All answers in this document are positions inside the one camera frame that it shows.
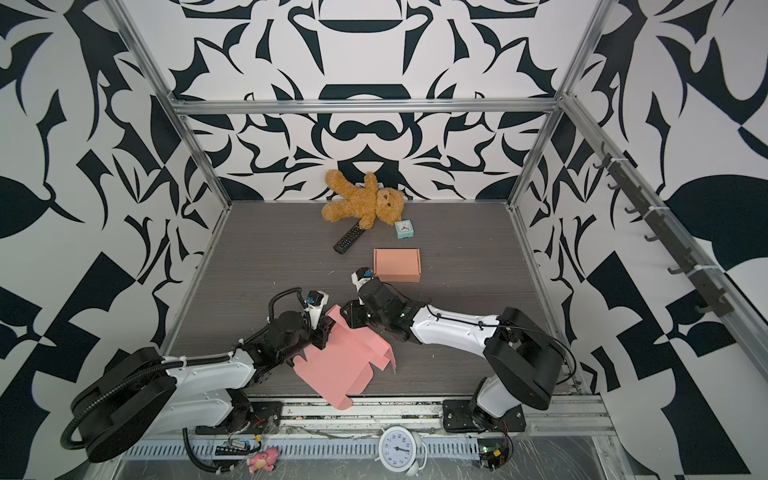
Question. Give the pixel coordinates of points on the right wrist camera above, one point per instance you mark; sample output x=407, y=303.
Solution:
x=361, y=276

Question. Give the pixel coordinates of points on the circuit board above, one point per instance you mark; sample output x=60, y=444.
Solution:
x=495, y=453
x=238, y=447

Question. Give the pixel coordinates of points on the black remote control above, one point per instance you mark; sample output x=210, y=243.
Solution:
x=349, y=239

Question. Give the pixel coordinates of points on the pink cardboard box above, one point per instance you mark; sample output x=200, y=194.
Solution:
x=343, y=368

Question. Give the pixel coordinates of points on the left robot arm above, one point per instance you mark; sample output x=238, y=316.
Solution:
x=147, y=393

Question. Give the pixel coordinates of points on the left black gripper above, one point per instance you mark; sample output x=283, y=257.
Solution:
x=322, y=331

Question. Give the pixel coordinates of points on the white round analog clock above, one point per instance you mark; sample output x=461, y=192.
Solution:
x=402, y=451

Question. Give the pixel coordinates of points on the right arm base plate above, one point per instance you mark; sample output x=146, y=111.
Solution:
x=463, y=416

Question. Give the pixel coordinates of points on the wall hook rack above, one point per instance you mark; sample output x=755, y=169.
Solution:
x=668, y=230

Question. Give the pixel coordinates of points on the small teal alarm clock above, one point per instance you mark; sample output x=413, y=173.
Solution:
x=404, y=229

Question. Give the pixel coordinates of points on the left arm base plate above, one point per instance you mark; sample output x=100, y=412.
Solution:
x=258, y=418

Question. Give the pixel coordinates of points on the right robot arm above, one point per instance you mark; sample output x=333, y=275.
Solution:
x=526, y=360

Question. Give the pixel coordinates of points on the left circuit board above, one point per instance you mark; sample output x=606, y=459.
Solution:
x=238, y=447

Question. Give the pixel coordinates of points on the right circuit board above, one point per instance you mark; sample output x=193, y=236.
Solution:
x=495, y=453

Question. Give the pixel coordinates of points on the salmon cardboard box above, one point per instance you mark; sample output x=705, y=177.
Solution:
x=398, y=265

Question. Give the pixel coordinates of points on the brown teddy bear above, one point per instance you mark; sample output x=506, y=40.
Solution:
x=367, y=204

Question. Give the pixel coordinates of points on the small pink toy figure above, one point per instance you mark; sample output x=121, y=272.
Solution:
x=265, y=460

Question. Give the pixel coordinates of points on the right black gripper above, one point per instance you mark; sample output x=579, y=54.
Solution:
x=353, y=309

